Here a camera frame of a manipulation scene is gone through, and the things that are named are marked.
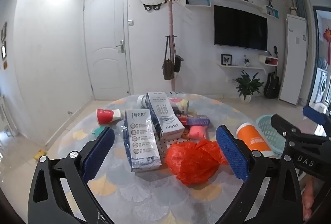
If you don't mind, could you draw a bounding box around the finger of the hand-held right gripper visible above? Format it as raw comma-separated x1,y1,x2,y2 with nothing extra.
270,114,331,148
302,106,331,126

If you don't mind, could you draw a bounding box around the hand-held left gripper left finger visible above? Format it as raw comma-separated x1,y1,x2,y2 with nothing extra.
28,126,115,224

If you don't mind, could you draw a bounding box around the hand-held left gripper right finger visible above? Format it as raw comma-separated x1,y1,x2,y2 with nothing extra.
216,124,304,224

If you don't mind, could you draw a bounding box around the teal plastic basket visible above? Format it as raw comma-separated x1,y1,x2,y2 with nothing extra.
256,114,286,158

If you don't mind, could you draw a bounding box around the orange white bottle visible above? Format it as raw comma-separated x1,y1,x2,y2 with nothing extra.
236,123,276,158

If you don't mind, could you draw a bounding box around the orange plastic bag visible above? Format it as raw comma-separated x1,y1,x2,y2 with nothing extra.
165,139,229,185

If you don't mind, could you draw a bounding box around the blue white milk carton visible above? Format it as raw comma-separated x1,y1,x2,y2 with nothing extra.
122,110,162,173
145,92,185,140

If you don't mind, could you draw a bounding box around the playing card box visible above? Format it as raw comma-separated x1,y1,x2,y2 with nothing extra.
176,114,210,126

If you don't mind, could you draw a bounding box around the person's right hand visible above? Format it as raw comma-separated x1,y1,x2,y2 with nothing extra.
301,179,320,223

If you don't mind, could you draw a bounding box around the small teal wrapper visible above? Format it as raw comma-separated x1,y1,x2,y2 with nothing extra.
92,126,108,136

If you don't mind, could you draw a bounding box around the white washing machine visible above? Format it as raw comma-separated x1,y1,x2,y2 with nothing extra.
314,69,329,104

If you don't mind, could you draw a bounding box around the red paper cup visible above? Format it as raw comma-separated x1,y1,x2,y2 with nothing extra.
96,108,122,126

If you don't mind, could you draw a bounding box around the black guitar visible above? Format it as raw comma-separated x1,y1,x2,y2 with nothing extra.
264,45,280,99

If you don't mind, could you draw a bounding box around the pink soft lump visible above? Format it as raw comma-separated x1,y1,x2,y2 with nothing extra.
188,125,208,140

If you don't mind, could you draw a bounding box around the potted green plant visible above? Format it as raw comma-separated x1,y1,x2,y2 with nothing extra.
234,70,264,103

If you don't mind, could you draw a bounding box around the yellow toy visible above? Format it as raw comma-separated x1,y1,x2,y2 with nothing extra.
34,149,47,161

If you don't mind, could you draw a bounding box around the white standing air conditioner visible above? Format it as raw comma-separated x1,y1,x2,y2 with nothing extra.
279,14,308,105

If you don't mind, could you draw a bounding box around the white perforated tray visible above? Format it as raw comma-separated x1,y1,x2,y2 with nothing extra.
155,133,189,157

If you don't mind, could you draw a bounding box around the red white oval box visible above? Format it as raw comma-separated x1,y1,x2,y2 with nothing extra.
258,55,278,66

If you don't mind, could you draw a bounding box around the red window decoration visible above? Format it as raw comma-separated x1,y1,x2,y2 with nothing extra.
321,27,331,64

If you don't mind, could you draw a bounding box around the white cabinet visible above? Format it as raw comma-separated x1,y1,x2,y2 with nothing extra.
0,95,18,136

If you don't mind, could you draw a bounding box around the black hanging bag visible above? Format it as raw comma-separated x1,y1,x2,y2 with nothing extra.
172,36,184,73

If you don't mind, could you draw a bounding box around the brown hanging bag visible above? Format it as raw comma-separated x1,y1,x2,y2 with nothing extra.
162,36,174,81

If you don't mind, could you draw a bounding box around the white door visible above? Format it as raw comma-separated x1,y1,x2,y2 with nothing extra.
83,0,131,100

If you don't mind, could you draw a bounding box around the grey blue curtain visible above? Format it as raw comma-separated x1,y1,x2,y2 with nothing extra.
288,0,314,17

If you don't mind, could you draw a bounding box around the pink coat rack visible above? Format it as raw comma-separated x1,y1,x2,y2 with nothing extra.
162,0,187,92

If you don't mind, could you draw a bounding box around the curved white wall shelf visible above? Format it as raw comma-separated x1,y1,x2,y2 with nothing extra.
216,60,267,72

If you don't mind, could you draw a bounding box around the wall television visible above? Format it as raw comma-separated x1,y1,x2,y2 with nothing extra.
213,5,268,52

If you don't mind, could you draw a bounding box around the small blue wall box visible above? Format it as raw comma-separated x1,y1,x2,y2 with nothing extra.
266,5,279,19

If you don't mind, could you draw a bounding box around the long white wall shelf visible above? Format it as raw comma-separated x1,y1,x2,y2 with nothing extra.
211,0,268,17

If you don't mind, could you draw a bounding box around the blue framed wall box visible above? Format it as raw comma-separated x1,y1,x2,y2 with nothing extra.
185,0,212,8

